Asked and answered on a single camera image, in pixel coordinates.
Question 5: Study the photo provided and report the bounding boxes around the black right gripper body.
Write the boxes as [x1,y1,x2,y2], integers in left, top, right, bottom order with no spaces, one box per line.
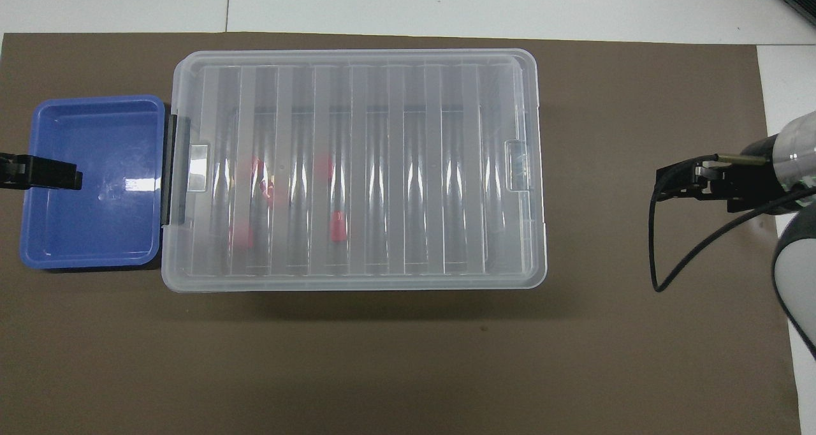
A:
[724,135,794,214]

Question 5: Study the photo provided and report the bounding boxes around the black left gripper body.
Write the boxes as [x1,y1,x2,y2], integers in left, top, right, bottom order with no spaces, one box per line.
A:
[0,153,29,190]

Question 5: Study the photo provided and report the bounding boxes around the clear ribbed box lid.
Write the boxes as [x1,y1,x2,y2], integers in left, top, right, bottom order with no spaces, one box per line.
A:
[161,48,548,293]

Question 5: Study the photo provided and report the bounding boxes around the blue plastic tray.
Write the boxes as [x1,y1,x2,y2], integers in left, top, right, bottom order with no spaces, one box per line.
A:
[19,95,168,270]

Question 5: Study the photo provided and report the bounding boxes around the clear plastic storage box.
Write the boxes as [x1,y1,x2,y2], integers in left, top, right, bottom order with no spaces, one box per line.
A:
[161,50,547,292]

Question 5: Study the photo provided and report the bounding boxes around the brown table mat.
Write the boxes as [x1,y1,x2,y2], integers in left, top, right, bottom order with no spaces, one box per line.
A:
[0,32,803,435]

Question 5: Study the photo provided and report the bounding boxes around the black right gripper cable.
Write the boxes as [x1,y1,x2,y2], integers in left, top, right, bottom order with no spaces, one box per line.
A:
[649,154,816,293]

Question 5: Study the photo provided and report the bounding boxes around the black box latch handle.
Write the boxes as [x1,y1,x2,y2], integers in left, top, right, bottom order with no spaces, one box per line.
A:
[163,113,191,226]

